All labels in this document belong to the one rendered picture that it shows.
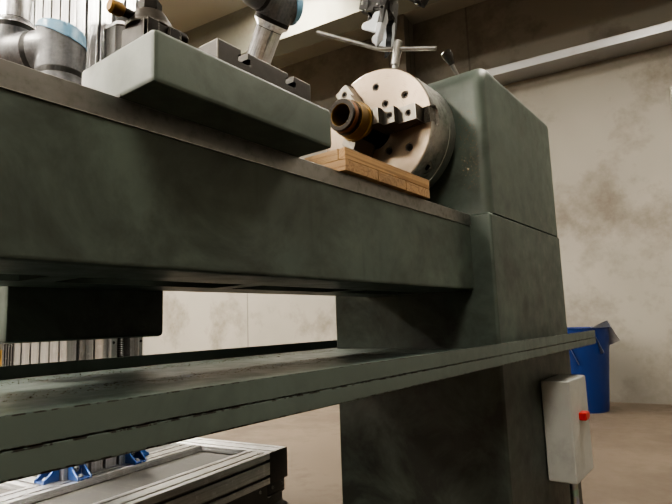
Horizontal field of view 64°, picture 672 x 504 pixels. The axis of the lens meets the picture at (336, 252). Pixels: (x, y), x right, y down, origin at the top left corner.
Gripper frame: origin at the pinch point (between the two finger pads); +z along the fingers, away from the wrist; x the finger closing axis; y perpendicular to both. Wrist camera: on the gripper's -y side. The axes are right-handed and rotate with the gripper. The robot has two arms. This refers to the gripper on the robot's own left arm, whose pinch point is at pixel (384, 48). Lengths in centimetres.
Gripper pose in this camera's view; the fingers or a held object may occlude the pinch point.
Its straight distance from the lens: 147.8
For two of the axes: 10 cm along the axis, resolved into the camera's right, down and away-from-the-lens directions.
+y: -9.1, -1.4, 3.8
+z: -1.5, 9.9, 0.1
